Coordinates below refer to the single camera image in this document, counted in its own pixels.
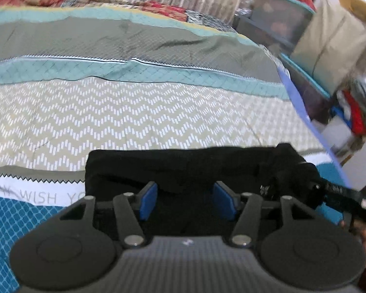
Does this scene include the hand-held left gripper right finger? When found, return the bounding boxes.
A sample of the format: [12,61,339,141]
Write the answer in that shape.
[213,181,317,248]

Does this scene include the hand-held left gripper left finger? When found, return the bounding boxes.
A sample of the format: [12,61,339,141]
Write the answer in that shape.
[60,181,158,249]

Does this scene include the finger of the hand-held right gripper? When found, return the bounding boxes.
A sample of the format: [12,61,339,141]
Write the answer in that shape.
[343,211,366,236]
[312,177,366,220]

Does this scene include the black pants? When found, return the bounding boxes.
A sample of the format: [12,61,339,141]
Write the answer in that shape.
[85,143,327,242]

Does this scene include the pile of colourful clothes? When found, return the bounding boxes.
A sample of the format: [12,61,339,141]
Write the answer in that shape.
[329,76,366,161]

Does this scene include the lavender bed sheet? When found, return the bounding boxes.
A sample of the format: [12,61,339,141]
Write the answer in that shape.
[275,54,352,190]

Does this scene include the striped printed bedsheet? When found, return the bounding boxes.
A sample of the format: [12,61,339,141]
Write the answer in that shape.
[0,4,350,289]

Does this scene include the teal lidded storage box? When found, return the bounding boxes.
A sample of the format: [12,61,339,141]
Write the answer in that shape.
[280,52,334,124]

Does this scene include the beige fabric bag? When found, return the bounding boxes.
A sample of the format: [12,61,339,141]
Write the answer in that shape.
[291,0,366,96]

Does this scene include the black white patterned cloth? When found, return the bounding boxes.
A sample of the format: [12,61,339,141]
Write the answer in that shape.
[185,9,236,33]

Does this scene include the clear box with teal lid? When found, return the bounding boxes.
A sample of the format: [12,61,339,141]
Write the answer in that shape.
[251,0,317,42]

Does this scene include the red floral quilt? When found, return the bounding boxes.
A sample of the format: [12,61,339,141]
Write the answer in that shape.
[0,0,191,22]

